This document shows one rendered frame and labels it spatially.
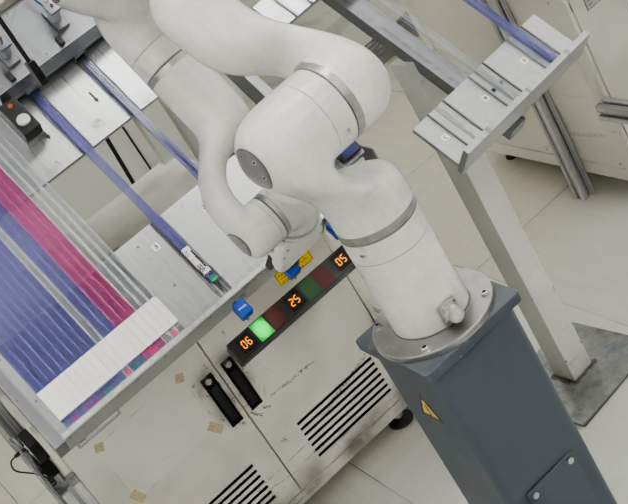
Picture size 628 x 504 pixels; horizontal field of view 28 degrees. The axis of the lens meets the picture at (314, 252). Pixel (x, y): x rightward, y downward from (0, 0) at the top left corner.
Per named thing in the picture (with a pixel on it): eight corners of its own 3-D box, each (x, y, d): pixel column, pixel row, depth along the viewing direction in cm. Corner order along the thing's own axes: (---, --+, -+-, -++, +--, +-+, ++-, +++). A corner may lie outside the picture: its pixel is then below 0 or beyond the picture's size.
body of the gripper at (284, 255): (286, 254, 192) (284, 280, 203) (332, 211, 195) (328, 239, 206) (251, 223, 194) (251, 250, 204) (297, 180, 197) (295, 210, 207)
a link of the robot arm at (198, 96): (115, 104, 179) (262, 259, 180) (196, 36, 184) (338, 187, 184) (111, 123, 188) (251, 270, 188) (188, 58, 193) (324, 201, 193)
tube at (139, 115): (279, 250, 215) (279, 248, 214) (273, 256, 214) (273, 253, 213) (89, 62, 228) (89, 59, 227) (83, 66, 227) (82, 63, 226)
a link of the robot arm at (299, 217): (288, 251, 190) (330, 211, 193) (291, 216, 178) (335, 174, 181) (249, 215, 192) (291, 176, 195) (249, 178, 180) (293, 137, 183)
